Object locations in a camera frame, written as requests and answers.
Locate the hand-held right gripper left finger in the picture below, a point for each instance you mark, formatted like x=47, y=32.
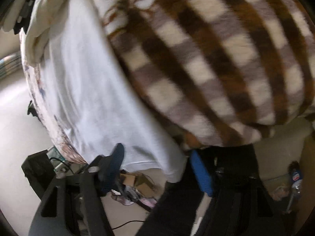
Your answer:
x=114, y=167

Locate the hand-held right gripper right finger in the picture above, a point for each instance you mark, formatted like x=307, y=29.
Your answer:
x=202, y=175

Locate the white t-shirt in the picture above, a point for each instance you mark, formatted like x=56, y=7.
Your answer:
x=93, y=91

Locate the cardboard scraps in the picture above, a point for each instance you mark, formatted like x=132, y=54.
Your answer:
x=135, y=182

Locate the black box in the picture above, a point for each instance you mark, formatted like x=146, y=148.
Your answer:
x=39, y=169

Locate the plastic bottle with blue label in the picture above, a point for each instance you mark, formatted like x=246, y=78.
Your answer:
x=295, y=177

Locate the floral blanket with checkered border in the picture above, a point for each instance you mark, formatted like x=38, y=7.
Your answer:
x=209, y=54

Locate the plaid blue curtain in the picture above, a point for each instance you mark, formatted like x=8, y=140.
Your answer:
x=9, y=66

